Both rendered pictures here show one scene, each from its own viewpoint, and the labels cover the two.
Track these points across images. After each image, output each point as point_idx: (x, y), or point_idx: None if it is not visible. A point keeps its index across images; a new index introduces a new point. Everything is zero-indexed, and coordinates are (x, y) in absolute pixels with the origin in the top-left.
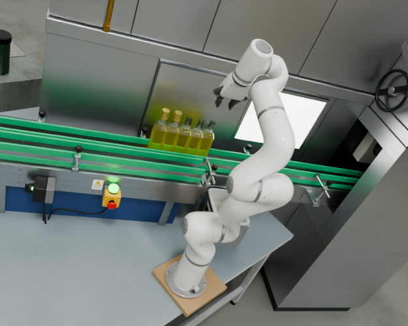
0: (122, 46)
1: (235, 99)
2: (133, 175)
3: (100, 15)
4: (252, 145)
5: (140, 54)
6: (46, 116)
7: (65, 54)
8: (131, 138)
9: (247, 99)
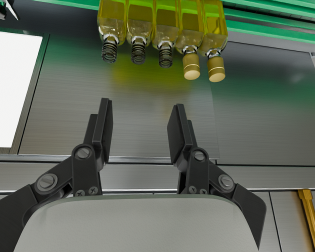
0: (279, 171)
1: (109, 207)
2: None
3: None
4: None
5: (244, 162)
6: (305, 60)
7: None
8: (238, 28)
9: None
